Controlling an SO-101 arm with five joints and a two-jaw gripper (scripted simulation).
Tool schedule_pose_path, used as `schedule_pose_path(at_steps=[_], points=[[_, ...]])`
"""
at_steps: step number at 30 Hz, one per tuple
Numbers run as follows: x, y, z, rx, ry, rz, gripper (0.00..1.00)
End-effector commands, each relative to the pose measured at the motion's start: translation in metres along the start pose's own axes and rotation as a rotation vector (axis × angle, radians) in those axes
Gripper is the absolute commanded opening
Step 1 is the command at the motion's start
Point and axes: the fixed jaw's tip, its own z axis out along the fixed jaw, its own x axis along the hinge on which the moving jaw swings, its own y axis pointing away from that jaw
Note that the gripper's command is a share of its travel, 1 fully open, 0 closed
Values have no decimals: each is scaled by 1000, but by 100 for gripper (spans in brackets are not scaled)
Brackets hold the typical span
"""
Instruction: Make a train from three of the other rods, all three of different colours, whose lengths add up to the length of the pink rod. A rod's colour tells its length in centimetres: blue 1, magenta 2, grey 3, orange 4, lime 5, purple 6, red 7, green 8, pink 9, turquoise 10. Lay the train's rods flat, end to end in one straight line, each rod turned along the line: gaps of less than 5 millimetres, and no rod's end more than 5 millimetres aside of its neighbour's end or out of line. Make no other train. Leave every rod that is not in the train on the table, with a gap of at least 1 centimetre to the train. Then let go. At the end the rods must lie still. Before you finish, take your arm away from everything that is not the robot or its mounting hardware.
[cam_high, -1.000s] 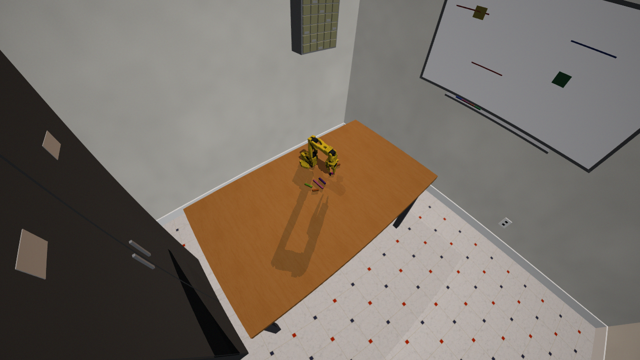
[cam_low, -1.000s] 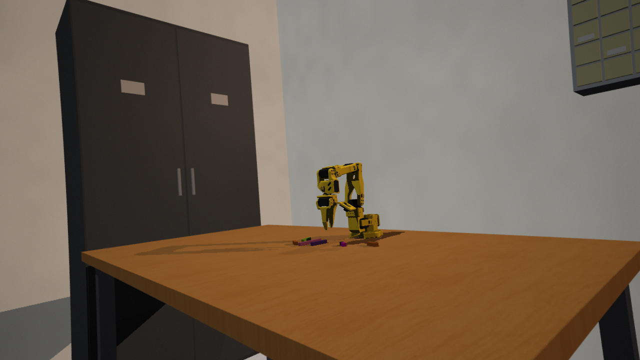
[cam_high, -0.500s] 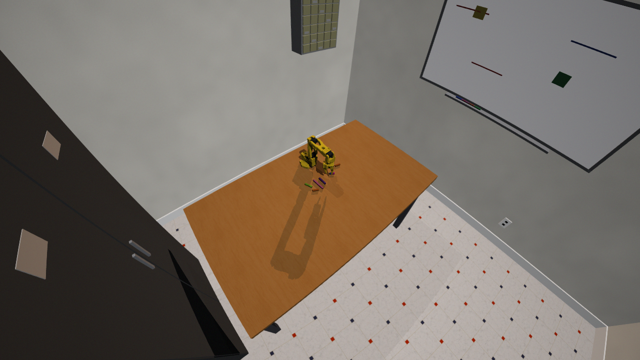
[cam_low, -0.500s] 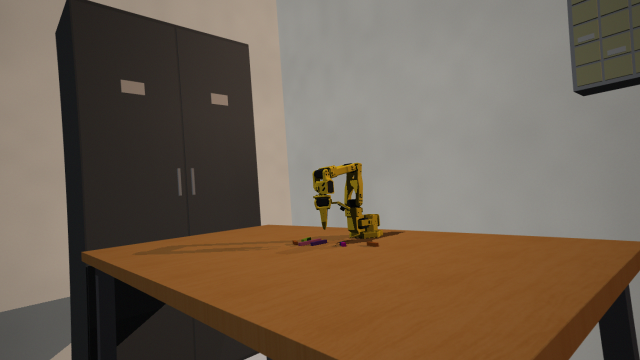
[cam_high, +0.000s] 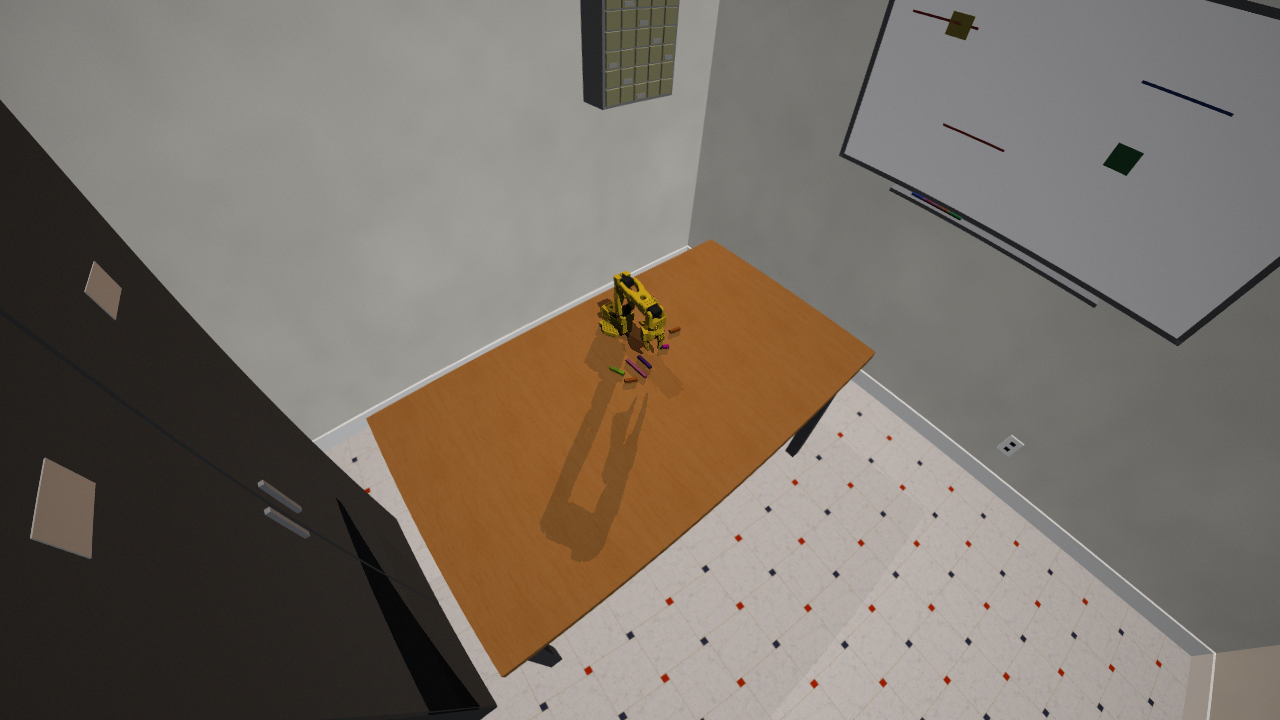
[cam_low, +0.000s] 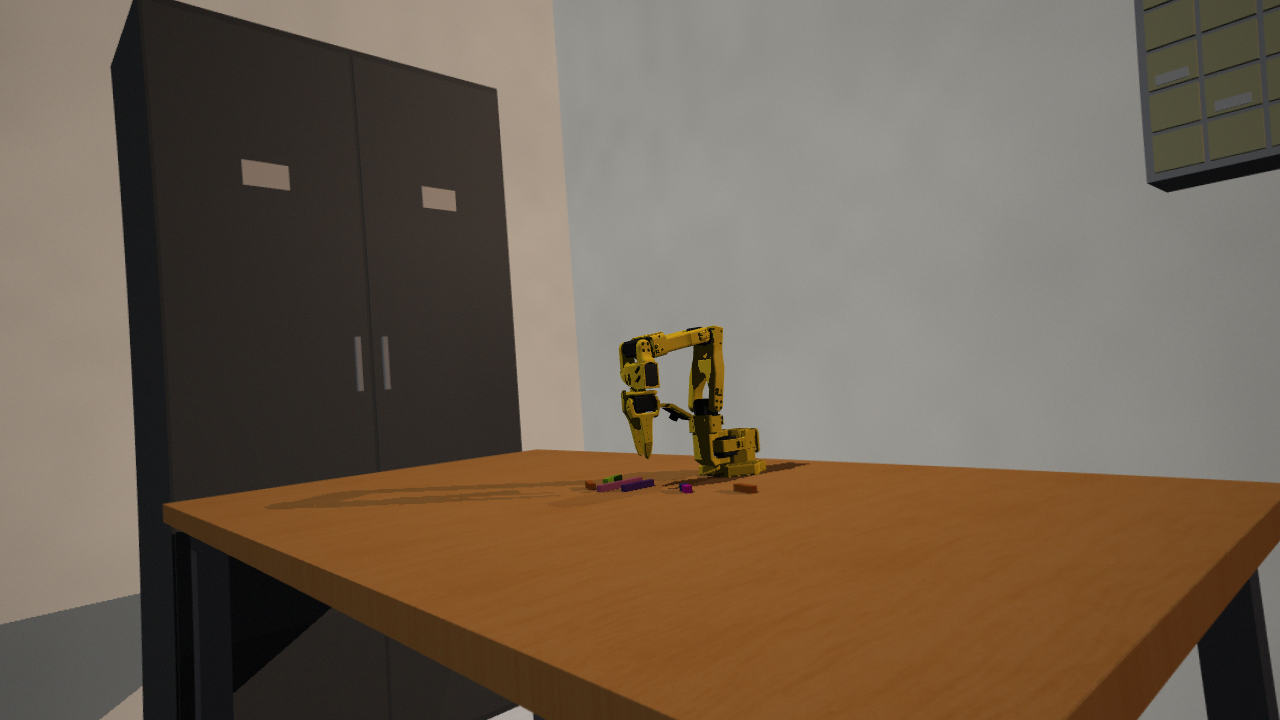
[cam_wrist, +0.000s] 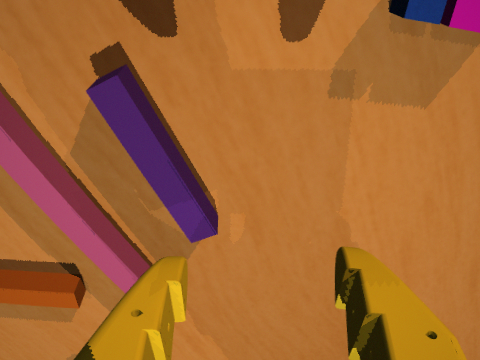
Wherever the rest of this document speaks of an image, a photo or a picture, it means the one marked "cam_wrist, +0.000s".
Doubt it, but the purple rod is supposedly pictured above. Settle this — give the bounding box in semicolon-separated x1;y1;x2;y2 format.
86;64;218;243

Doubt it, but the dark blue cube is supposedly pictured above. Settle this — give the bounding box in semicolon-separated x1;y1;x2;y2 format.
389;0;447;25

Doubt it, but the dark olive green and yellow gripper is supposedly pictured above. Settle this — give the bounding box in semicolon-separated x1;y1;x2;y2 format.
74;247;467;360

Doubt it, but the pink rod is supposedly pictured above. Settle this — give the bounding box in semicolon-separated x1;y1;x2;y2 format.
0;91;150;294

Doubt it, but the orange rod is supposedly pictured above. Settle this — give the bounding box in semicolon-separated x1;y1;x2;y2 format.
0;269;86;309

